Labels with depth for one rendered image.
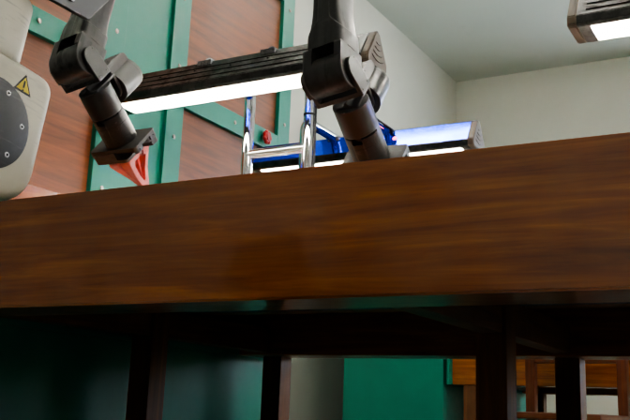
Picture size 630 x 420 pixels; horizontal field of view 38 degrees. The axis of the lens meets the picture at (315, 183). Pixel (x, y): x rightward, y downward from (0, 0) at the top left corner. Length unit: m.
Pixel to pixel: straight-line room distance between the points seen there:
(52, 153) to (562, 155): 1.26
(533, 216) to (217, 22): 1.70
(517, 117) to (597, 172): 5.90
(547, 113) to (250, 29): 4.38
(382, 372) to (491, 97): 3.23
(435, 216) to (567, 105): 5.79
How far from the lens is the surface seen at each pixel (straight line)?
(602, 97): 6.89
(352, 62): 1.31
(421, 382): 4.36
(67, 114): 2.13
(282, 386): 2.60
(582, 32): 1.54
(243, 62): 1.79
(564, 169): 1.13
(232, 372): 2.63
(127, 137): 1.57
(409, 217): 1.18
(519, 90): 7.08
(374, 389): 4.46
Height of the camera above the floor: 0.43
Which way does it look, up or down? 14 degrees up
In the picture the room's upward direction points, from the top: 2 degrees clockwise
